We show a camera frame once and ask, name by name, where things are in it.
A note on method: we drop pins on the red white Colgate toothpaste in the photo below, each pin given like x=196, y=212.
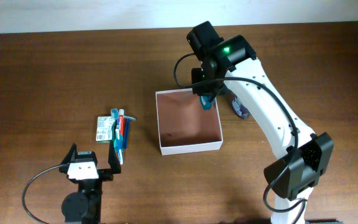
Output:
x=121, y=121

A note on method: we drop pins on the blue disposable razor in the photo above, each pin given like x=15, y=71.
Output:
x=128, y=120

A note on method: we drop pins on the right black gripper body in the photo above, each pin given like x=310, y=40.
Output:
x=199, y=75

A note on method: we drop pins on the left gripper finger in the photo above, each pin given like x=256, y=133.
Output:
x=113, y=161
x=70, y=157

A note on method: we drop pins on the blue green toothbrush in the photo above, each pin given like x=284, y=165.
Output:
x=118, y=141

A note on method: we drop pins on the white green soap packet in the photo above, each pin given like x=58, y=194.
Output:
x=104, y=128

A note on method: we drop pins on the teal Listerine mouthwash bottle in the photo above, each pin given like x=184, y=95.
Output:
x=206, y=102

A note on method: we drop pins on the dark blue soap bottle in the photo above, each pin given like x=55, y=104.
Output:
x=239, y=109

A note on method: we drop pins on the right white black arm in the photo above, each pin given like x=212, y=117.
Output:
x=302, y=155

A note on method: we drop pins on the white square cardboard box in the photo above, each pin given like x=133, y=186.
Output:
x=184, y=126

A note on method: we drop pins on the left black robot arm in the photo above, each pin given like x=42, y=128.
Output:
x=84, y=205

